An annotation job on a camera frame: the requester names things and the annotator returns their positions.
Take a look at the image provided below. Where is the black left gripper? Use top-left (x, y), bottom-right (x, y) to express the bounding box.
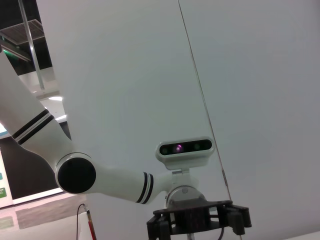
top-left (146, 199), bottom-right (252, 240)

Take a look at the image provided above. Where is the grey metal pole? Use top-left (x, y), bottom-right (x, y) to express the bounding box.
top-left (20, 0), bottom-right (46, 91)

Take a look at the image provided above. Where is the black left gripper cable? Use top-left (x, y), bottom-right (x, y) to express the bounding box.
top-left (216, 222), bottom-right (227, 240)

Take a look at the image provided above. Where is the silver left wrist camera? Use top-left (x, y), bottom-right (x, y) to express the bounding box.
top-left (156, 136), bottom-right (216, 187)

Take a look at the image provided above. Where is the red and black cable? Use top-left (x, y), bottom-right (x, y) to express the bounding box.
top-left (75, 203), bottom-right (98, 240)

